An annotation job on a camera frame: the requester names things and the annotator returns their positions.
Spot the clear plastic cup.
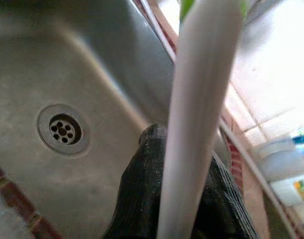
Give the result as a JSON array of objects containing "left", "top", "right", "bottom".
[{"left": 256, "top": 138, "right": 304, "bottom": 177}]

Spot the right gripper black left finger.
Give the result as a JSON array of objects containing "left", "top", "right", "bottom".
[{"left": 103, "top": 123, "right": 167, "bottom": 239}]

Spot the round steel sink drain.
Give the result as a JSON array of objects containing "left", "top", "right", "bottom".
[{"left": 36, "top": 104, "right": 91, "bottom": 155}]

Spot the thin white plastic tube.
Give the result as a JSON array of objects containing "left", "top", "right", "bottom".
[{"left": 139, "top": 0, "right": 299, "bottom": 239}]

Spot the clear bubble wrap sheet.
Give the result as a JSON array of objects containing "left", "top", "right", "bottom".
[{"left": 0, "top": 185, "right": 33, "bottom": 239}]

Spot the white bottle with orange cap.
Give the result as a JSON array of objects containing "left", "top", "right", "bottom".
[{"left": 268, "top": 174, "right": 304, "bottom": 207}]

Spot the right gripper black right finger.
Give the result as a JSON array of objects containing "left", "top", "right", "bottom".
[{"left": 191, "top": 151, "right": 258, "bottom": 239}]

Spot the stainless steel sink basin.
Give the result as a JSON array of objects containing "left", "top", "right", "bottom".
[{"left": 0, "top": 0, "right": 299, "bottom": 239}]

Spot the white and green plastic utensil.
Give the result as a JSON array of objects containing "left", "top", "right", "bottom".
[{"left": 156, "top": 0, "right": 249, "bottom": 239}]

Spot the small white blue bottle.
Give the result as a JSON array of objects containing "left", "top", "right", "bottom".
[{"left": 290, "top": 126, "right": 304, "bottom": 147}]

